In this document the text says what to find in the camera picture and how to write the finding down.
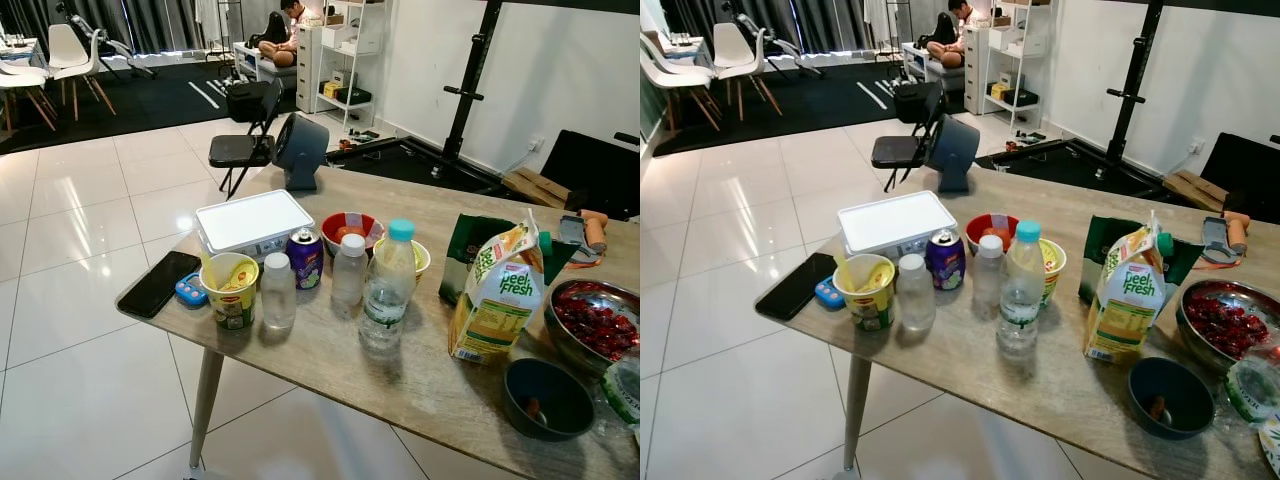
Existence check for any white low bench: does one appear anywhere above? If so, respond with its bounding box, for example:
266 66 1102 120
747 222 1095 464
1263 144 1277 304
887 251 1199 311
232 42 299 89
900 42 966 91

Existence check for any grey round fan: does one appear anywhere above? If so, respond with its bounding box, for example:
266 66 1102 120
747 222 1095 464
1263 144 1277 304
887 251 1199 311
925 114 982 194
272 113 331 193

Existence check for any black pole stand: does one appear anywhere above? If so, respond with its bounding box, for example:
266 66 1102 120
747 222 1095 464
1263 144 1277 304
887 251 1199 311
975 0 1171 196
330 0 506 196

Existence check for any red berries heap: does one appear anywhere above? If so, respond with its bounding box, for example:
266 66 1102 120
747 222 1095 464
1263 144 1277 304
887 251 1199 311
553 290 639 361
1185 290 1271 359

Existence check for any black armchair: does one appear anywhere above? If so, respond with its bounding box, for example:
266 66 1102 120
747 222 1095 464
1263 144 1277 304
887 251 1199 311
540 129 641 222
1198 132 1280 223

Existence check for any dark blue bowl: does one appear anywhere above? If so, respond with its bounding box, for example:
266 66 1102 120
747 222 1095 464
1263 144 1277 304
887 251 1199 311
502 357 597 443
1128 356 1217 441

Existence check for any purple drink can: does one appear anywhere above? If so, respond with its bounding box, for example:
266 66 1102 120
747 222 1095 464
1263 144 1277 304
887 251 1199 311
925 228 965 292
286 227 325 291

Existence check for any grey table leg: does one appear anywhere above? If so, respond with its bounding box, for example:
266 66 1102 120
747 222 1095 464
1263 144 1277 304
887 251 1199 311
186 345 227 479
840 352 873 476

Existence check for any black white exercise machine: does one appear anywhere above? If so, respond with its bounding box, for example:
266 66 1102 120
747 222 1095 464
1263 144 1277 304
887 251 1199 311
735 12 826 79
57 3 158 81

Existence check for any steel bowl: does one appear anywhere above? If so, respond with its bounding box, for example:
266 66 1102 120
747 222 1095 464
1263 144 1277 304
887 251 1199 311
544 279 641 378
1175 279 1280 376

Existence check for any red bowl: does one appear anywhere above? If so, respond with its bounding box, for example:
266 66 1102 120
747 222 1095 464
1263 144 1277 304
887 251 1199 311
965 213 1021 256
320 211 386 259

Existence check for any white open shelf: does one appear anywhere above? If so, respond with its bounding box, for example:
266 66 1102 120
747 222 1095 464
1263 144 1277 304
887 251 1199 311
315 0 388 131
985 0 1051 129

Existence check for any clear teal-capped water bottle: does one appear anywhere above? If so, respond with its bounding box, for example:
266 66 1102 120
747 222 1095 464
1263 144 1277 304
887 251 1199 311
359 219 418 354
996 220 1049 358

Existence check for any dark striped curtain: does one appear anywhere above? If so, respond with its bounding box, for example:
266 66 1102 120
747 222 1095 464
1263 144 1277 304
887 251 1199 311
660 0 901 56
0 0 236 56

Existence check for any small clear white-capped bottle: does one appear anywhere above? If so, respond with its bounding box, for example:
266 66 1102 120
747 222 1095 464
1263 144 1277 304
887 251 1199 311
896 253 935 332
331 233 369 313
971 235 1007 313
260 252 298 332

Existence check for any black floor rug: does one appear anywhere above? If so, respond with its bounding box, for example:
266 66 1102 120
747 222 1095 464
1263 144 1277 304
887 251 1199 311
0 60 301 156
655 60 966 158

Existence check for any yellow instant noodle cup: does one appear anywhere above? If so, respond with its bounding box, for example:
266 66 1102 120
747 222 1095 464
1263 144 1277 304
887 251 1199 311
372 237 433 283
833 253 897 332
1036 238 1068 307
199 252 261 332

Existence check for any black bag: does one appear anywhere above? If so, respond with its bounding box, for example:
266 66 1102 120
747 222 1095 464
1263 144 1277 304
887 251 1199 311
226 82 277 124
893 82 941 125

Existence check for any black folding chair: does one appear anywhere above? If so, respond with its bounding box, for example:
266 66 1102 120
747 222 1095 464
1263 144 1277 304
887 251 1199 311
207 78 285 201
870 80 946 194

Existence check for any white chair with wooden legs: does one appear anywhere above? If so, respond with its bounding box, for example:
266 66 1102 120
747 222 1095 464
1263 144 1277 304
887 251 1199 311
47 24 118 122
712 22 783 118
0 62 58 133
640 35 723 133

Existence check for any black tool with orange handle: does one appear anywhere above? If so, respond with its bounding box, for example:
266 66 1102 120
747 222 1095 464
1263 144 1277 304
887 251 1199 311
559 210 610 270
1200 210 1251 269

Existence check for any yellow green juice carton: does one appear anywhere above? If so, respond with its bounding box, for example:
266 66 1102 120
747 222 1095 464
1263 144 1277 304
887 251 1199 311
1084 212 1169 364
448 210 547 366

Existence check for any clear green-labelled plastic bottle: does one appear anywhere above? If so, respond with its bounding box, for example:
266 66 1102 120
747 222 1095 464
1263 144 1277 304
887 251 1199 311
600 345 641 436
1225 340 1280 426

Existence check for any white lidded storage box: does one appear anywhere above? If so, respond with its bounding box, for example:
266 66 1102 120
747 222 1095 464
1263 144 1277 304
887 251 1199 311
836 190 959 263
194 189 317 264

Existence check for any dark green pouch bag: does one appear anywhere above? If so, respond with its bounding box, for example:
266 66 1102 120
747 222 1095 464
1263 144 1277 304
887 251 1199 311
1078 214 1206 307
438 213 580 307

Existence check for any white drawer cabinet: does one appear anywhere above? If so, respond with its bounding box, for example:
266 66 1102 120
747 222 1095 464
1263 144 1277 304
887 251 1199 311
963 25 991 114
295 25 324 114

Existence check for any seated person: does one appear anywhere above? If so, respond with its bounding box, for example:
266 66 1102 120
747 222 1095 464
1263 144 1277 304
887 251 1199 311
257 0 310 69
925 0 976 69

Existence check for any black smartphone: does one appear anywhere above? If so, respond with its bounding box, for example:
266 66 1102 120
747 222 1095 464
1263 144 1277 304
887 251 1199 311
116 250 202 320
755 252 839 322

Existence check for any flat brown cardboard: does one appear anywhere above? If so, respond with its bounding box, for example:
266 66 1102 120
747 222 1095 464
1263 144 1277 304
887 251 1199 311
502 167 572 210
1163 169 1229 213

